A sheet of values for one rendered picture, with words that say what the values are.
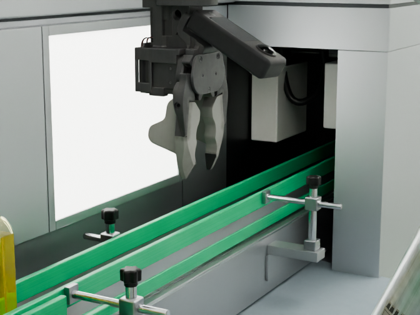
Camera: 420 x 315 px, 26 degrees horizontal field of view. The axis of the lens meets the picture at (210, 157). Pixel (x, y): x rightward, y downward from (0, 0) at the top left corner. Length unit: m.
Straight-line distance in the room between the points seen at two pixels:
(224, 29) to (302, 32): 0.97
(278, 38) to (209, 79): 0.96
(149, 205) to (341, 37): 0.54
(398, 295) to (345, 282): 1.15
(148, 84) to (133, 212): 0.76
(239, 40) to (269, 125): 1.17
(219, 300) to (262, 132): 0.61
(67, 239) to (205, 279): 0.26
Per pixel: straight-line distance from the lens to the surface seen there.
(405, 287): 0.84
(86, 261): 1.48
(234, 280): 1.75
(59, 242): 1.61
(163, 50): 1.05
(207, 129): 1.10
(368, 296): 1.92
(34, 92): 1.47
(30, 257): 1.56
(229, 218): 1.73
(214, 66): 1.07
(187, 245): 1.60
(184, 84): 1.03
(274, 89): 2.16
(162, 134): 1.06
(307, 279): 2.00
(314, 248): 1.82
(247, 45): 1.01
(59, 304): 1.29
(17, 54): 1.44
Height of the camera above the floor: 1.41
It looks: 12 degrees down
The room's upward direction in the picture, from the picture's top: straight up
